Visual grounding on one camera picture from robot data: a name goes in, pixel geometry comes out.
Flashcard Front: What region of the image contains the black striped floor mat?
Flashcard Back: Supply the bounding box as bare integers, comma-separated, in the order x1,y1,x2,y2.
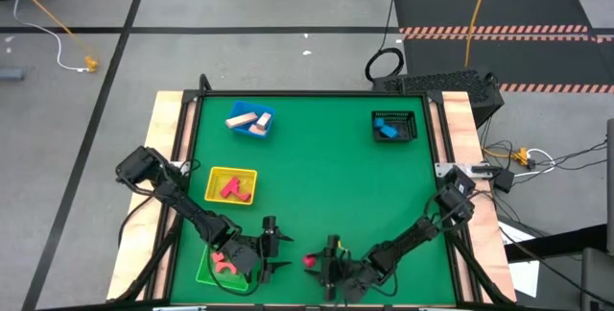
392,0,614,95

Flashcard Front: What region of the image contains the white floor cable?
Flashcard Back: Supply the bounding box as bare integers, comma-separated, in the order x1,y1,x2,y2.
10,0,90,73

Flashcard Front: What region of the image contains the dark grey box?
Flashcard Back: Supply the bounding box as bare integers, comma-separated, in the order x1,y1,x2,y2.
579,247,614,311

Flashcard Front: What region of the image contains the white power cable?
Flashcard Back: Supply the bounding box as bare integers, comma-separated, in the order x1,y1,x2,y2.
515,147,557,178

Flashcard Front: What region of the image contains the blue plastic basket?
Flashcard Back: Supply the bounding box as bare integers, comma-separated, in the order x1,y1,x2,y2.
226,101,277,140

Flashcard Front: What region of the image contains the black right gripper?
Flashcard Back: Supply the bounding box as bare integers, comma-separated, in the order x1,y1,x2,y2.
303,234,383,305

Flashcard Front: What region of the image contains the yellow hanging cable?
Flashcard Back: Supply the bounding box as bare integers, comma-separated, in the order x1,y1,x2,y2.
463,0,496,68

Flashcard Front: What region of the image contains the grey flat object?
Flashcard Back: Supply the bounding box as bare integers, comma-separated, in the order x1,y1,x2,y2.
0,66,26,81

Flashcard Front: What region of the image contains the long red block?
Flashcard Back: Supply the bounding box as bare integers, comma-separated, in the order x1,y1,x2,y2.
219,177,243,199

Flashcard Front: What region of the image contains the yellow power plug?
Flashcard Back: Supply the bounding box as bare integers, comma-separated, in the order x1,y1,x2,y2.
510,146,531,166

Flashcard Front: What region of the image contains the orange cable with plug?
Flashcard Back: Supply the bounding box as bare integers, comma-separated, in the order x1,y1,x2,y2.
0,0,101,73

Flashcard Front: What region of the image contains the black coiled cable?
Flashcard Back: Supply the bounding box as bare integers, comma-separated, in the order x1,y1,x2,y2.
364,0,407,83

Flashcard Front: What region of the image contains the white paper sheet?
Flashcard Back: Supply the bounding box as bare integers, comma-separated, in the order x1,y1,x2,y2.
498,222,541,299

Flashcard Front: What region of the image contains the long natural wood block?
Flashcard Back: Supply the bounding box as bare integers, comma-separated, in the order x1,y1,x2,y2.
224,111,259,131

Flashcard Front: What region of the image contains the yellow plastic basket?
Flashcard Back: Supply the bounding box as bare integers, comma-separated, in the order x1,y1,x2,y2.
203,166,259,206

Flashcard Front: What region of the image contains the black power adapter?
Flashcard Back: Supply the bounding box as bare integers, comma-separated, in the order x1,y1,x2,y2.
492,169,516,194

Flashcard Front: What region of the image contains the green plastic basket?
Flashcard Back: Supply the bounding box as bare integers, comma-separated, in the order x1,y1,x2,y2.
195,246,250,293

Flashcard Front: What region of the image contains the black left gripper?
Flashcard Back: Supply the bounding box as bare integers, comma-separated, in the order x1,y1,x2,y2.
224,215,295,285

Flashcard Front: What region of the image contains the wooden side board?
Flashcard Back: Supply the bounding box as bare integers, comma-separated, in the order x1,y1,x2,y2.
429,90,518,302
106,90,198,301

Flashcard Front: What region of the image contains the black plastic basket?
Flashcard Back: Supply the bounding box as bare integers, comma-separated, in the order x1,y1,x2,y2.
370,110,419,143

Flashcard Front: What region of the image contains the black floor bar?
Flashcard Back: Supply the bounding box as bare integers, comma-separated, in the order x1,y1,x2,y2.
503,224,608,263

